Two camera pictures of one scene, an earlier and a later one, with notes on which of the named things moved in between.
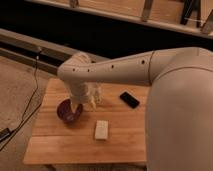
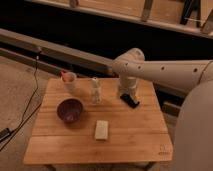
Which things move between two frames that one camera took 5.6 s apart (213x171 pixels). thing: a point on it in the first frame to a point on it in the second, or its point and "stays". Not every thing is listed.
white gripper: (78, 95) to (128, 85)
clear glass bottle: (96, 94) stays
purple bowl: (65, 111) stays
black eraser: (129, 100) stays
